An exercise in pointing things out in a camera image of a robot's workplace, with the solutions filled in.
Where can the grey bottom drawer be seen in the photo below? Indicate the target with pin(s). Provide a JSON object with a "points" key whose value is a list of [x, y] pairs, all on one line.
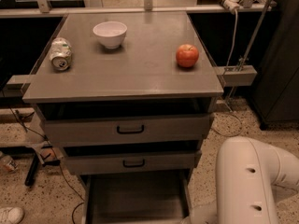
{"points": [[158, 197]]}

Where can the grey drawer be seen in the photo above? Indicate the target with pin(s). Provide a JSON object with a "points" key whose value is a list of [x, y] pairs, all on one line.
{"points": [[135, 162], [158, 197], [127, 130]]}

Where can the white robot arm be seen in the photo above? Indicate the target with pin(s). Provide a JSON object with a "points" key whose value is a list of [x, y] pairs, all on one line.
{"points": [[251, 177]]}

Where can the grey drawer cabinet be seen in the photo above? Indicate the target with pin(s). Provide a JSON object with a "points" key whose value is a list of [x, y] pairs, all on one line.
{"points": [[139, 78]]}

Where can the grey top drawer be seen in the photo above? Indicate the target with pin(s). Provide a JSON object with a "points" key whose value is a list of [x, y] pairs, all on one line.
{"points": [[127, 130]]}

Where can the grey middle drawer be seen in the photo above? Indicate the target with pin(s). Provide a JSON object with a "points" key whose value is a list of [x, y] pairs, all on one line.
{"points": [[135, 162]]}

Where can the red apple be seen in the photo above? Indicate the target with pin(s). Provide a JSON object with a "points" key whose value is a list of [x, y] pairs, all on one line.
{"points": [[187, 55]]}

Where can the white ceramic bowl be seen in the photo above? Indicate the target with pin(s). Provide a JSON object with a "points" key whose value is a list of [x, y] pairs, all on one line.
{"points": [[110, 34]]}

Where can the crushed silver soda can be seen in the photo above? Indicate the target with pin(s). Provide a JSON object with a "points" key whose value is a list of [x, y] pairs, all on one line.
{"points": [[60, 54]]}

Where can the black clamp tool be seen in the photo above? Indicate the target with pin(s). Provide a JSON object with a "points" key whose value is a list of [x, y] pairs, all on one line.
{"points": [[44, 156]]}

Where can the dark cabinet at right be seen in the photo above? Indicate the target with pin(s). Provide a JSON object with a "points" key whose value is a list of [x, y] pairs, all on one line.
{"points": [[275, 92]]}

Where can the metal diagonal rod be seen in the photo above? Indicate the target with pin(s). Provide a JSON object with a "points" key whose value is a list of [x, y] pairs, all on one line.
{"points": [[243, 59]]}

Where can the plastic bottle on floor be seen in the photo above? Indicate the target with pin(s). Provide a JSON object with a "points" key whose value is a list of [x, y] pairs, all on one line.
{"points": [[8, 162]]}

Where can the white sneaker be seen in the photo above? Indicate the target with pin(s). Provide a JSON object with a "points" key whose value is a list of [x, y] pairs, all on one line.
{"points": [[11, 215]]}

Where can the grey metal side bracket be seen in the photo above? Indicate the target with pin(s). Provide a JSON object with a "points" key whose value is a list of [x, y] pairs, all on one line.
{"points": [[230, 77]]}

